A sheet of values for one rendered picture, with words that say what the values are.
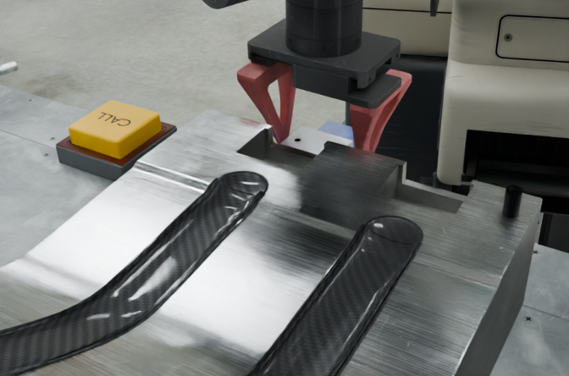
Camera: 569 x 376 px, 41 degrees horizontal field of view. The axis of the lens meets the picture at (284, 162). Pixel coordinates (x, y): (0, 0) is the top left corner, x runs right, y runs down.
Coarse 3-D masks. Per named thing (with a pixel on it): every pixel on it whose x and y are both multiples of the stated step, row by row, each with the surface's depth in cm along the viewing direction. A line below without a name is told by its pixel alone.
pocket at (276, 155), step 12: (264, 132) 57; (252, 144) 56; (264, 144) 57; (276, 144) 57; (324, 144) 54; (252, 156) 56; (264, 156) 58; (276, 156) 57; (288, 156) 57; (300, 156) 56; (312, 156) 56; (300, 168) 57
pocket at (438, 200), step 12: (396, 168) 51; (396, 180) 52; (408, 180) 53; (384, 192) 51; (396, 192) 53; (408, 192) 52; (420, 192) 52; (432, 192) 51; (444, 192) 51; (420, 204) 52; (432, 204) 52; (444, 204) 51; (456, 204) 51
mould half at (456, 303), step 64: (192, 128) 57; (256, 128) 57; (128, 192) 51; (192, 192) 50; (320, 192) 49; (64, 256) 46; (128, 256) 45; (256, 256) 45; (320, 256) 44; (448, 256) 43; (512, 256) 43; (0, 320) 38; (192, 320) 41; (256, 320) 41; (384, 320) 40; (448, 320) 40; (512, 320) 50
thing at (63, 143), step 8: (168, 128) 71; (152, 136) 70; (160, 136) 70; (56, 144) 69; (64, 144) 69; (72, 144) 69; (144, 144) 69; (80, 152) 68; (88, 152) 68; (96, 152) 68; (136, 152) 67; (104, 160) 67; (112, 160) 66; (120, 160) 66; (128, 160) 66
